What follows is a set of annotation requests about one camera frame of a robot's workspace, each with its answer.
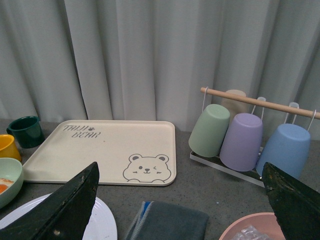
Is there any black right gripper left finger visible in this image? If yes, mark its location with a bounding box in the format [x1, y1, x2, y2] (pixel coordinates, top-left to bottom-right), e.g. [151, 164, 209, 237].
[0, 161, 100, 240]

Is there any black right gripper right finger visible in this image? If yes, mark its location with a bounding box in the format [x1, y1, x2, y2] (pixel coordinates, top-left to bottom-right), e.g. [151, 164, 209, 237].
[262, 162, 320, 240]

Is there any white round plate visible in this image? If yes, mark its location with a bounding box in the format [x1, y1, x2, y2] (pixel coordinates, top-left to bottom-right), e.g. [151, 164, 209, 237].
[0, 193, 118, 240]

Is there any pink bowl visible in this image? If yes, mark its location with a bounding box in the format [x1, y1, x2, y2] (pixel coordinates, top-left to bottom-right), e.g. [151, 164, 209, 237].
[219, 212, 285, 240]

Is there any clear plastic wrapper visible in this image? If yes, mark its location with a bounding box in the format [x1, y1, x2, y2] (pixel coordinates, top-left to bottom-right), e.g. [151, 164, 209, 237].
[232, 224, 286, 240]

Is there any blue plastic cup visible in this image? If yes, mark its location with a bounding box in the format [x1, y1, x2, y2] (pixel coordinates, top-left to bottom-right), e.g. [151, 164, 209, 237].
[255, 123, 311, 179]

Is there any fake fried egg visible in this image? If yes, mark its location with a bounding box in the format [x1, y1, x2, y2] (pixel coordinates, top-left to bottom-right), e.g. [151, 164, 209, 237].
[0, 178, 14, 194]

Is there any light green bowl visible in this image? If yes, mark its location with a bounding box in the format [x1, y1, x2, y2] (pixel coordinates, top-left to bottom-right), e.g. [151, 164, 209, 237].
[0, 157, 24, 209]

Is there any purple plastic cup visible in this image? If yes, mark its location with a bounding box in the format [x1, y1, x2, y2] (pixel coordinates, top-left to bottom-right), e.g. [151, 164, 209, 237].
[219, 113, 263, 172]

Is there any yellow mug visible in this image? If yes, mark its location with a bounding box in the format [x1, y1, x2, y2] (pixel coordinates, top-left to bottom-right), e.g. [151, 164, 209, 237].
[0, 134, 22, 162]

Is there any cream bear serving tray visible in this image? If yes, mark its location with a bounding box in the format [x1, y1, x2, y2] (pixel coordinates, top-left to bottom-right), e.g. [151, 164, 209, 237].
[23, 120, 177, 186]

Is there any dark green mug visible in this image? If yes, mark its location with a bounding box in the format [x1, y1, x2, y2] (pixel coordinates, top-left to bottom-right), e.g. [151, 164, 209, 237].
[6, 116, 45, 149]

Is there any grey blue folded cloth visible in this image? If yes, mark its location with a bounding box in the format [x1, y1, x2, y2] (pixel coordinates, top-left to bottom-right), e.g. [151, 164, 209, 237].
[124, 201, 209, 240]

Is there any green plastic cup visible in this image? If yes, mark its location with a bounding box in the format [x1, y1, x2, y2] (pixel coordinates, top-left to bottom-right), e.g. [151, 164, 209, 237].
[188, 104, 230, 158]

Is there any beige plastic cup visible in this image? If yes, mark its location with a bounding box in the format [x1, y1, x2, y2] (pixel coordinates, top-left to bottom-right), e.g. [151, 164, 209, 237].
[220, 89, 249, 122]

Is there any grey white curtain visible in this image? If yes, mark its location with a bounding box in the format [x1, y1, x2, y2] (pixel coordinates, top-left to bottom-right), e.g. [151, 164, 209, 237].
[0, 0, 320, 131]

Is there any white wire cup rack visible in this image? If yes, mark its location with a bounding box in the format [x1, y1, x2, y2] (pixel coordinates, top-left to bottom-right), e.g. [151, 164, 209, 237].
[189, 87, 320, 188]

